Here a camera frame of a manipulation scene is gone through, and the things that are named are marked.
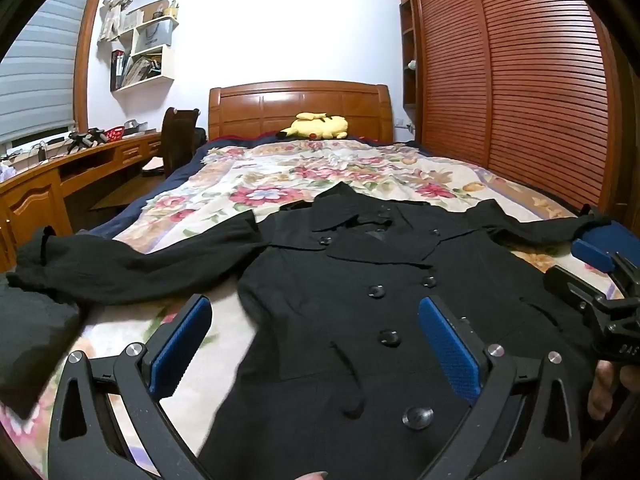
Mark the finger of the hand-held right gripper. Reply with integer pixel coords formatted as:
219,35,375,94
544,265,610,334
571,237,640,297

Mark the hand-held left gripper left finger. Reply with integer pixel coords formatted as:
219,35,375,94
48,294,213,480

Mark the wooden bed headboard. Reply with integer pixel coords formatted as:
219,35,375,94
207,80,394,143

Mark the wooden desk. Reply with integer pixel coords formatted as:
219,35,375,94
0,130,168,273

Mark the black tripod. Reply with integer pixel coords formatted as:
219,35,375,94
67,129,107,153

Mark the floral blanket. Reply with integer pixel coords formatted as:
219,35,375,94
0,141,626,480

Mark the wooden window frame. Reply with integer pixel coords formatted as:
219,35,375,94
72,0,111,131

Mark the dark folded cloth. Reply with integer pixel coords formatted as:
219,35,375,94
0,275,83,418

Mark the person's right hand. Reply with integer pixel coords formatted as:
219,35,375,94
587,360,640,421

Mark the black button coat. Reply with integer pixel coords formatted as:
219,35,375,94
7,182,613,480

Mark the yellow plush toy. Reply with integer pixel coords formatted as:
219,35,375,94
276,111,349,141

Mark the wooden louvered wardrobe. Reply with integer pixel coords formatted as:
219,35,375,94
397,0,640,241

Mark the grey window blind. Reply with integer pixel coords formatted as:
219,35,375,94
0,0,101,148

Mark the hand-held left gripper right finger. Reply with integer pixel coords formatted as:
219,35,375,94
417,296,586,480

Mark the white wall shelf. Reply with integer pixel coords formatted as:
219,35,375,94
97,12,180,93

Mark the white paper bag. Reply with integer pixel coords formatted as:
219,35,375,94
134,17,173,53

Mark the stack of papers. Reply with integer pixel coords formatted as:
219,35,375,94
125,56,163,83

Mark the dark wooden chair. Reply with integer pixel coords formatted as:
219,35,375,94
141,107,207,178

